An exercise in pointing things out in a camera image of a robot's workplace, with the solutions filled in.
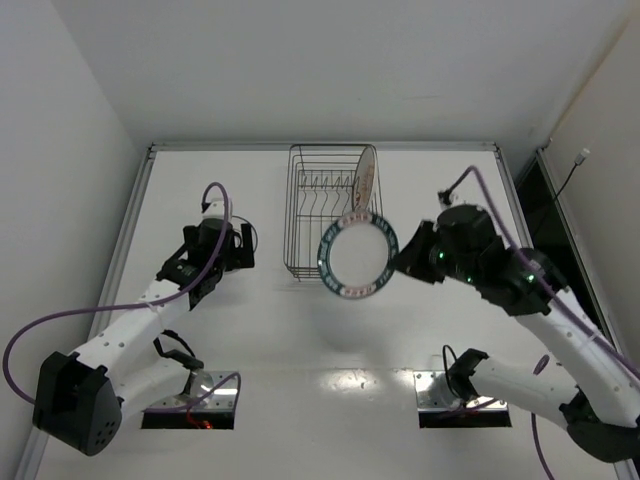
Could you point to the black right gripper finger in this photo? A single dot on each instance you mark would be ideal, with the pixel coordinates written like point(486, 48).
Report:
point(418, 250)
point(425, 273)

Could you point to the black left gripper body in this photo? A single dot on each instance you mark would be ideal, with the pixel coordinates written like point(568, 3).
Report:
point(245, 245)

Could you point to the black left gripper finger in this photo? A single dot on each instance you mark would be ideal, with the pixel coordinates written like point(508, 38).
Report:
point(202, 289)
point(245, 254)

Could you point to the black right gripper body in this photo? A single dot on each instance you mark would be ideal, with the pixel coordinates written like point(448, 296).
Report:
point(413, 251)

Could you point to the teal rimmed plate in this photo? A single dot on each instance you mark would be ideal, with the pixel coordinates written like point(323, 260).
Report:
point(354, 255)

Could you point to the orange sunburst plate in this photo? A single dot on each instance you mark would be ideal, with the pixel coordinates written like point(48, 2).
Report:
point(365, 174)

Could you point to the white plate black line drawing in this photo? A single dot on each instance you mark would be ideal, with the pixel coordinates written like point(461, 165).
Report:
point(240, 221)

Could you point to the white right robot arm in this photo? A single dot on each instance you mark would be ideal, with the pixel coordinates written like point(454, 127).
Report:
point(599, 406)

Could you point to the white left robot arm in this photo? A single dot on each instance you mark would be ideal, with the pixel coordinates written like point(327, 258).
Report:
point(83, 397)

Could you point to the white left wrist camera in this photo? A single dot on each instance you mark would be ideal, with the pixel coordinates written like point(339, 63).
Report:
point(214, 209)

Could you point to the metal wire dish rack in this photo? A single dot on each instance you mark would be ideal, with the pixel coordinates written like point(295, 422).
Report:
point(318, 192)

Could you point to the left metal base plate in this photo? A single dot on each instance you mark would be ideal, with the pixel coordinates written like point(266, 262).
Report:
point(210, 391)

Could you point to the metal base plate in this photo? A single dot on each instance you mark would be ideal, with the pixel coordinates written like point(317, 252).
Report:
point(432, 394)
point(210, 391)

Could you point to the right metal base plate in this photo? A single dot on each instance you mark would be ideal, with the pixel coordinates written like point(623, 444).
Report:
point(432, 394)

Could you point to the black wall cable white plug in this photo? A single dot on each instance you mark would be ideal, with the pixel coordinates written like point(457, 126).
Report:
point(578, 161)

